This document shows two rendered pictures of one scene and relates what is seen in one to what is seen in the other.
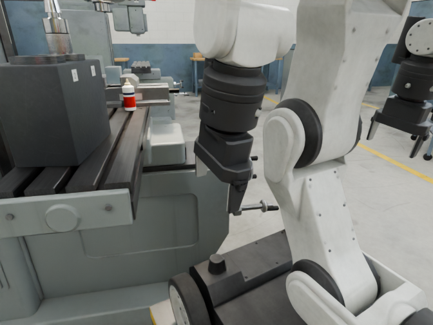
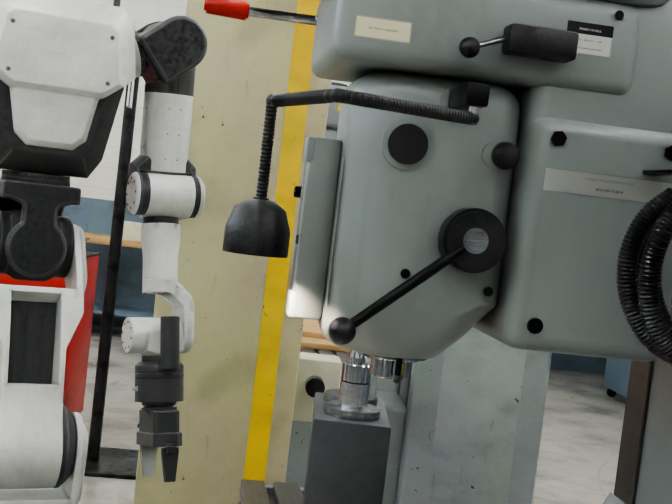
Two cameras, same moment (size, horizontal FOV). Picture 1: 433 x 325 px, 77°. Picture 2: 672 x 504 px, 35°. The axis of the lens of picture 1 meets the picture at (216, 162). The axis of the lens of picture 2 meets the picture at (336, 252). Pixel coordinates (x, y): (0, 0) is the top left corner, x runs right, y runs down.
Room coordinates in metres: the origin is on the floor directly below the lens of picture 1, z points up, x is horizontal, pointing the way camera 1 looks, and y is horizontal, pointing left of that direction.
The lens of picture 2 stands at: (2.29, 0.36, 1.48)
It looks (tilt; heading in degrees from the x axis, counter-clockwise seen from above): 3 degrees down; 183
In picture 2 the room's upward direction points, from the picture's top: 7 degrees clockwise
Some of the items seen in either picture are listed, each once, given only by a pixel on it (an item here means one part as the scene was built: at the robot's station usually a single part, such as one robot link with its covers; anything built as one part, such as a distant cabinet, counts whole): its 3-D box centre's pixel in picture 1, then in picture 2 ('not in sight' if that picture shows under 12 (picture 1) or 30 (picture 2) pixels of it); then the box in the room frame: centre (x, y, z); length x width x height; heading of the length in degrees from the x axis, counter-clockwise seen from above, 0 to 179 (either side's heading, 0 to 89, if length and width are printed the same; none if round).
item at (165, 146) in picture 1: (121, 142); not in sight; (1.04, 0.38, 0.82); 0.50 x 0.35 x 0.12; 101
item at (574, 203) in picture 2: not in sight; (565, 235); (1.01, 0.58, 1.47); 0.24 x 0.19 x 0.26; 11
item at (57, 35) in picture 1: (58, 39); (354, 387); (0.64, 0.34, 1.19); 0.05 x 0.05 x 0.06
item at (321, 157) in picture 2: not in sight; (313, 228); (1.06, 0.27, 1.45); 0.04 x 0.04 x 0.21; 11
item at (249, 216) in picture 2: not in sight; (258, 225); (1.14, 0.22, 1.44); 0.07 x 0.07 x 0.06
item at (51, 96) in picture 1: (62, 104); (344, 460); (0.59, 0.33, 1.06); 0.22 x 0.12 x 0.20; 4
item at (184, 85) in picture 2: not in sight; (169, 57); (0.34, -0.08, 1.70); 0.12 x 0.09 x 0.14; 30
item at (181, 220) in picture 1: (138, 216); not in sight; (1.04, 0.36, 0.46); 0.80 x 0.30 x 0.60; 101
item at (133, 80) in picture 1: (129, 80); not in sight; (1.11, 0.34, 1.05); 0.12 x 0.06 x 0.04; 11
